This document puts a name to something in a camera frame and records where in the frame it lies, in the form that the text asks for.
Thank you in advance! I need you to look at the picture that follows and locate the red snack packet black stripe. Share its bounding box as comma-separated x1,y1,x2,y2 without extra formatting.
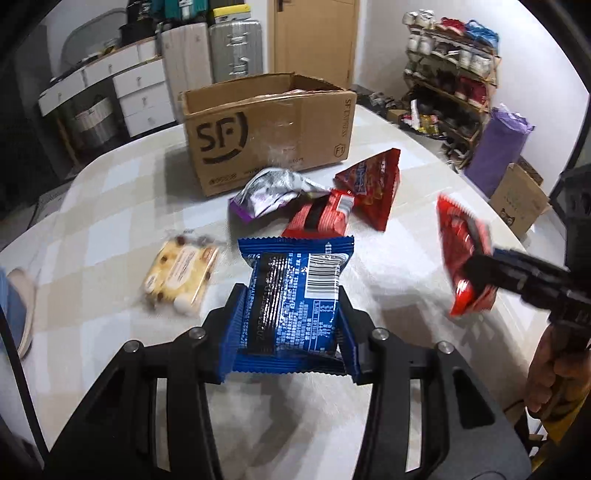
281,189,356,238

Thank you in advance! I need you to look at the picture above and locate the blue snack packet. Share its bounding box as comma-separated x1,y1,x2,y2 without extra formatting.
231,234,356,374

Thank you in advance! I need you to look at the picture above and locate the woven laundry basket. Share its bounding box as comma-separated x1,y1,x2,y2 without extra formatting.
65,95,123,151

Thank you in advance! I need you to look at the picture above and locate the white suitcase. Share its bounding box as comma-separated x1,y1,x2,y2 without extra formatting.
159,21,215,104

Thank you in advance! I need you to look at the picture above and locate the bundle of colourful packets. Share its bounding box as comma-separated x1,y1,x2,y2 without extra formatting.
399,99,441,137

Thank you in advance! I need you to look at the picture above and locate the purple silver snack packet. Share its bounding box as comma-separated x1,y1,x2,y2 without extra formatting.
228,167,333,224

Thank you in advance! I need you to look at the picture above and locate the silver suitcase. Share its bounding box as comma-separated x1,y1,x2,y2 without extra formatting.
208,18,265,84

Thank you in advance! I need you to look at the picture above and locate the wooden door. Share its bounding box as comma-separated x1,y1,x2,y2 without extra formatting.
272,0,362,88

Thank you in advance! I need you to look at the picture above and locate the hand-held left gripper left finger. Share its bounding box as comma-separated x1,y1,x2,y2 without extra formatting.
44,284,250,480

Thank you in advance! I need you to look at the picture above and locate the black printed bag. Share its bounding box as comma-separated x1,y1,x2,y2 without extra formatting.
127,0,153,24

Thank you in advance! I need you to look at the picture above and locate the yellow black shoebox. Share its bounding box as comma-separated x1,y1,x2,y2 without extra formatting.
208,6,252,26

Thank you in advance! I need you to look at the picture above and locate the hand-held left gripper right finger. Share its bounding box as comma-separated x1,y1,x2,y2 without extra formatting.
338,286,532,480

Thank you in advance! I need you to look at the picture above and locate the teal suitcase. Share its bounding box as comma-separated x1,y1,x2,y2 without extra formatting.
152,0,213,24

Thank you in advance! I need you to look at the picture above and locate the person's right hand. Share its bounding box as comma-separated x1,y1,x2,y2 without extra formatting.
525,323,591,418

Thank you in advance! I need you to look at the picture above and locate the black pouch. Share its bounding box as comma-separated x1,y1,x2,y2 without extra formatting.
120,21,158,47

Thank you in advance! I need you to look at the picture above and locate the yellow cookie packet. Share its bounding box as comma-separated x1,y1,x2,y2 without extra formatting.
141,235,220,317

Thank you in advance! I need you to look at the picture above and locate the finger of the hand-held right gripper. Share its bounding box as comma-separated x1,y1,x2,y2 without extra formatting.
462,254,561,308
489,247,571,282

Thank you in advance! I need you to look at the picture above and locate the wooden shoe rack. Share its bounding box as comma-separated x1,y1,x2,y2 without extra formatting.
402,18,502,160

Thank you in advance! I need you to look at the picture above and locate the cardboard box with cat face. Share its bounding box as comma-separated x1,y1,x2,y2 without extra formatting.
489,161,552,238

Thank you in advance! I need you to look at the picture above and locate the red triangular snack bag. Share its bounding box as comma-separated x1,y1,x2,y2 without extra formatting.
335,148,402,232

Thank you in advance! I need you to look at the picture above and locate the purple bag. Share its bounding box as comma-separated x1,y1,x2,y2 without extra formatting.
464,104,535,197

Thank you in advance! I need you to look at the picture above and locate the shoe rack with shoes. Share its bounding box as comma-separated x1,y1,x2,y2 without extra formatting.
401,9,502,158

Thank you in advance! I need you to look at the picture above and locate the grey oval mirror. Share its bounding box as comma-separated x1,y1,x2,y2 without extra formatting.
60,7,127,68

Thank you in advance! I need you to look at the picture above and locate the pile of dark shoes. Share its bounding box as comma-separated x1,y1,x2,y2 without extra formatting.
358,90,402,116

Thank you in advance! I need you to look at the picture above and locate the brown cardboard box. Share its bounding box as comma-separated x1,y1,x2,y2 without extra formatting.
178,72,357,198

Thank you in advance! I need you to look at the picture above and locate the white dresser with drawers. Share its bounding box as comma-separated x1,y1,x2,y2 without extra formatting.
37,39,178,139

